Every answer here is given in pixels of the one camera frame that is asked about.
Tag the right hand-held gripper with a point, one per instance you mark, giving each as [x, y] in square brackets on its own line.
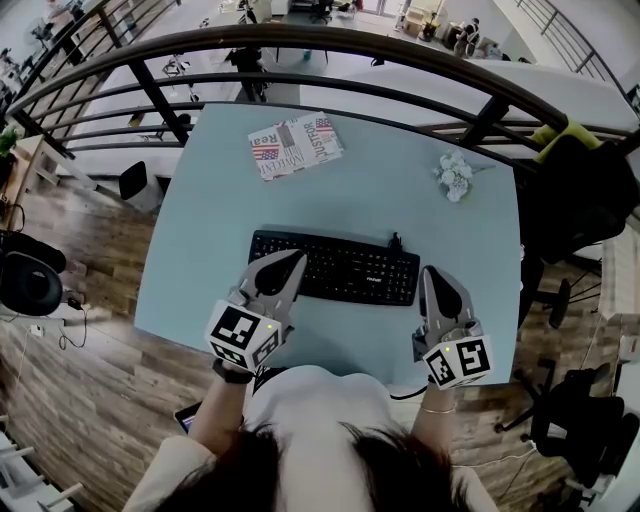
[457, 362]

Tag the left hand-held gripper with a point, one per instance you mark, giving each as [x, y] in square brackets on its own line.
[240, 332]

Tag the black keyboard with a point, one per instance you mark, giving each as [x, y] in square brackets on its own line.
[350, 270]

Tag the person's left forearm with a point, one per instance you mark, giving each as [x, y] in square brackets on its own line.
[217, 415]

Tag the person's right forearm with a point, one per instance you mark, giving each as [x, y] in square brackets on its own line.
[435, 425]

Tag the light blue table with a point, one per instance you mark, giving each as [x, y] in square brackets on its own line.
[225, 210]

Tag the black wristwatch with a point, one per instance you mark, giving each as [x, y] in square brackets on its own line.
[232, 375]

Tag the person in white coat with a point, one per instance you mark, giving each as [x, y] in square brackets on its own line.
[315, 400]

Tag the printed newspaper booklet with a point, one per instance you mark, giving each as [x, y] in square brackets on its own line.
[295, 147]

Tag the white flower bouquet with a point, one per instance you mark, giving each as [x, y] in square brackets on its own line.
[455, 175]

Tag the black waist-worn device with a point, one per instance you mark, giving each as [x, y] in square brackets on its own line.
[190, 417]

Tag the small black seat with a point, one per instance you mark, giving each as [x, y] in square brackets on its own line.
[133, 180]

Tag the black mesh office chair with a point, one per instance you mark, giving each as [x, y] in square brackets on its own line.
[575, 200]

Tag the black wheeled office chair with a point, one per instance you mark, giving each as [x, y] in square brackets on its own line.
[575, 425]

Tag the green cloth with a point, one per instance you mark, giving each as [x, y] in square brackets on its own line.
[555, 140]

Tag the white charger adapter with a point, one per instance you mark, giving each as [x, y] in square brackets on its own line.
[36, 330]

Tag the black metal railing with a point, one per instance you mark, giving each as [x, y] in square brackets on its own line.
[320, 35]

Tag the wooden desk with white legs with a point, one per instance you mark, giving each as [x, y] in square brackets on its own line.
[30, 165]

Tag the green potted plant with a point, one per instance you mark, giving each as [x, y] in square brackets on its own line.
[7, 140]

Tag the white slatted rack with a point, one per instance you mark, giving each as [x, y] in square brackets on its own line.
[20, 475]

